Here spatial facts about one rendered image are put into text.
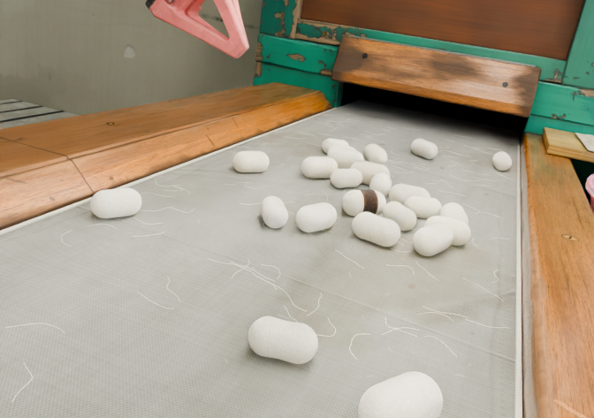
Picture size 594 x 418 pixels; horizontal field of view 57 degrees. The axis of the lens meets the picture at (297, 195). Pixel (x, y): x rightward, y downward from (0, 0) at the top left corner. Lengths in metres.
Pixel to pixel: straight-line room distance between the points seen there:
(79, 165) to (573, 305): 0.34
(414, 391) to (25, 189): 0.28
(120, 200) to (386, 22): 0.64
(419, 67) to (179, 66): 1.21
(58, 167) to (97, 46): 1.72
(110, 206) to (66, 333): 0.13
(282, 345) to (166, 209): 0.19
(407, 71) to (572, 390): 0.66
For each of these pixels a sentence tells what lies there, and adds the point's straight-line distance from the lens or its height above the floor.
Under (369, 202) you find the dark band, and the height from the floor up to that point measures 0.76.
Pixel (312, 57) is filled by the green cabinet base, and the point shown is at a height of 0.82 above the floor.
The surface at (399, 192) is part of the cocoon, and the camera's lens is 0.48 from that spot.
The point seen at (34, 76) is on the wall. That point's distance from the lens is 2.34.
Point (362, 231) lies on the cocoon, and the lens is 0.39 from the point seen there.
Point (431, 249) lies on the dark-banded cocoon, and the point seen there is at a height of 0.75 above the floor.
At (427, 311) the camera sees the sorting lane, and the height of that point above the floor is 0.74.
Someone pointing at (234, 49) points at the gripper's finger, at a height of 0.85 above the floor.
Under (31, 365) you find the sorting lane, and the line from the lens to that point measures 0.26.
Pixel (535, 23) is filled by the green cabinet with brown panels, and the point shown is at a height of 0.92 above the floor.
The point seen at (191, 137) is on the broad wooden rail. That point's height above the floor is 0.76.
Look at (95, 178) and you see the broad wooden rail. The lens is 0.44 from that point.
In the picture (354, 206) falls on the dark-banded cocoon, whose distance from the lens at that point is 0.43.
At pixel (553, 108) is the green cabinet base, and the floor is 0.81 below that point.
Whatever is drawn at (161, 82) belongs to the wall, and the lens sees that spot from 1.99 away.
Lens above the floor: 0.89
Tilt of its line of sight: 19 degrees down
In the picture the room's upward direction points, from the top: 9 degrees clockwise
